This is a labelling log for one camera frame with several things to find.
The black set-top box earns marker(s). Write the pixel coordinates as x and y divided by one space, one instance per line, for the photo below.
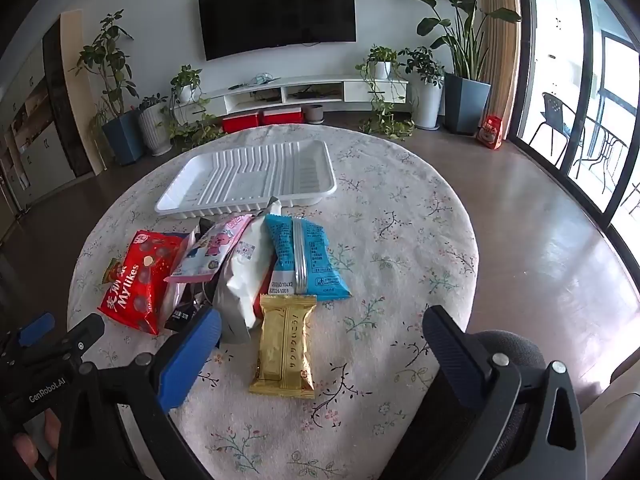
310 94

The orange snack packet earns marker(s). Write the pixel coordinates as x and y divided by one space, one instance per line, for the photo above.
111 271

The broad-leaf plant in square blue pot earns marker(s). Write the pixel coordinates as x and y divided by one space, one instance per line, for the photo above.
467 102

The trailing pothos in white pot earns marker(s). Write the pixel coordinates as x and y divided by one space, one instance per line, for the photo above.
382 67
187 91

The floral tablecloth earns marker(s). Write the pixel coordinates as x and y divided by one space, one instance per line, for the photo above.
390 240

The balcony table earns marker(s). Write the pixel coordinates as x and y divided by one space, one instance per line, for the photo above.
607 140

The beige curtain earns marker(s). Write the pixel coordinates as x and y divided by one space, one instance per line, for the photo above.
500 35

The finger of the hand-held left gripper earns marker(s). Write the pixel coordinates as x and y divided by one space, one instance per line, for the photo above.
35 329
82 332

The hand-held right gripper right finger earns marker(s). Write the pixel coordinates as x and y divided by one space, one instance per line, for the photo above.
450 355

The red storage box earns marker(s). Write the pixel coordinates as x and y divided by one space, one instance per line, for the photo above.
282 116
241 123

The small grey empty pot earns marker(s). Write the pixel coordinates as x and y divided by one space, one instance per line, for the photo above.
314 114

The white silver snack packet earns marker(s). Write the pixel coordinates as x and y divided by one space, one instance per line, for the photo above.
245 280

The black framed glass door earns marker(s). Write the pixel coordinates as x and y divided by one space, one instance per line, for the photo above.
582 85

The black balcony chair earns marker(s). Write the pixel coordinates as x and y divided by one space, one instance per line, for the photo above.
555 115

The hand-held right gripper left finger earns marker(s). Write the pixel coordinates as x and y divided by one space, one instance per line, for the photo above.
190 355

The red snack packet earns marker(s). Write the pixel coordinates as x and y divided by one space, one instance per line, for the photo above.
135 280

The leafy tree in blue pot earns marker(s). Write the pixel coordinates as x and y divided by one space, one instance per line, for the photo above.
124 137

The black snack packet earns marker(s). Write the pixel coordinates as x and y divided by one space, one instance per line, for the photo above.
180 312

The light blue snack packet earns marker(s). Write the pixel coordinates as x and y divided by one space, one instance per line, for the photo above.
315 255

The white plastic tray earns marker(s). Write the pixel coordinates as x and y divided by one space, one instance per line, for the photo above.
250 175

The black wall television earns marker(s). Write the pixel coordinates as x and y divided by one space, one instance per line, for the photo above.
275 15

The white television stand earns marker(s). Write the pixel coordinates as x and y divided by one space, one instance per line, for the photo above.
362 91

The wooden wall cabinet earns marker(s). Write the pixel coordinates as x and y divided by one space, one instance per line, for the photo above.
45 125

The bushy plant in tall white pot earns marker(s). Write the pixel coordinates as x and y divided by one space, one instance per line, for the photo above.
427 102

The person's left hand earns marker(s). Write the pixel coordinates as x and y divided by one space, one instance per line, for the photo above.
30 447

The red bag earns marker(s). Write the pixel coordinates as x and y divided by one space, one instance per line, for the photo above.
490 132

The pink snack packet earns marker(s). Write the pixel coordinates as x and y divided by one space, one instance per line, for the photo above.
210 250

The plant in white ribbed pot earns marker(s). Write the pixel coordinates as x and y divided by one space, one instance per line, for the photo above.
156 132

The gold snack packet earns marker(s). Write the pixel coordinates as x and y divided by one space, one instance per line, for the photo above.
285 350

